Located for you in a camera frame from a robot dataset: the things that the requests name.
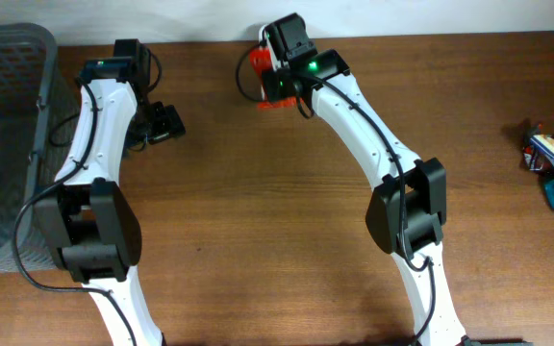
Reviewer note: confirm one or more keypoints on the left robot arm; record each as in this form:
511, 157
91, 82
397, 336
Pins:
90, 229

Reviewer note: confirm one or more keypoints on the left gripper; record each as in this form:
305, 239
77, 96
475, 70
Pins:
163, 124

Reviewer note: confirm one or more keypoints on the red snack bag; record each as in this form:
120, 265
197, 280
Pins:
260, 59

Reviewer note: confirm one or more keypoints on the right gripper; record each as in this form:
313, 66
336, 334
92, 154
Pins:
273, 87

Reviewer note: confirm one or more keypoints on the hex wrench set packet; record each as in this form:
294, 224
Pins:
533, 159

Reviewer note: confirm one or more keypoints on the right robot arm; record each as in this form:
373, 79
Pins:
408, 205

